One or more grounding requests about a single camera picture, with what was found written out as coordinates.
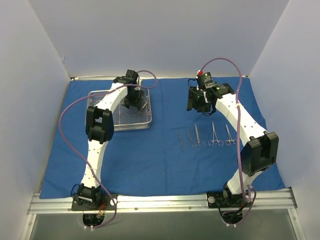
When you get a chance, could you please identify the steel mesh instrument tray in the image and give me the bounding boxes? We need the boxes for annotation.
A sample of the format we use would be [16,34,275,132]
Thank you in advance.
[85,88,153,132]

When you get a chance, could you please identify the steel thin tweezers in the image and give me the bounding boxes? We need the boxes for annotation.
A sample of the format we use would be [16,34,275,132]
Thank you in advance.
[186,125,194,149]
[177,128,185,152]

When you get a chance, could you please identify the steel needle holder forceps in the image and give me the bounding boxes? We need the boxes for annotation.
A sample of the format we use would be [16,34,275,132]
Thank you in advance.
[194,123,204,148]

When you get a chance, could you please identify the steel hemostat clamp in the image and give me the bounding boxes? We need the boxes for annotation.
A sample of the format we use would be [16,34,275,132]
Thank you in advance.
[225,124,237,146]
[208,121,224,147]

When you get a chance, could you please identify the blue surgical drape cloth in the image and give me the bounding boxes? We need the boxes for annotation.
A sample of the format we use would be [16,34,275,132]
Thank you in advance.
[39,76,286,200]

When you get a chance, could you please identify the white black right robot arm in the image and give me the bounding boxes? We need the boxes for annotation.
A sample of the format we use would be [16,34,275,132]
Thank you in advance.
[186,70,279,207]

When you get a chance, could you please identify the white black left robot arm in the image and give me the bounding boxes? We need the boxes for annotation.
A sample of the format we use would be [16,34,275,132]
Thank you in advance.
[77,69,144,210]

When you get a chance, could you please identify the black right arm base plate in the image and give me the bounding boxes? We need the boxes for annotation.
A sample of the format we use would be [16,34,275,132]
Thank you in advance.
[206,191,251,209]

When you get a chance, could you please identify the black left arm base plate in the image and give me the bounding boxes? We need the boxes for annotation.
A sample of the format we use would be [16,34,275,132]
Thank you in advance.
[71,193,115,211]

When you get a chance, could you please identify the aluminium front frame rail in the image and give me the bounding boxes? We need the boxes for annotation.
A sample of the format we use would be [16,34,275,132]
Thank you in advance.
[27,188,298,214]

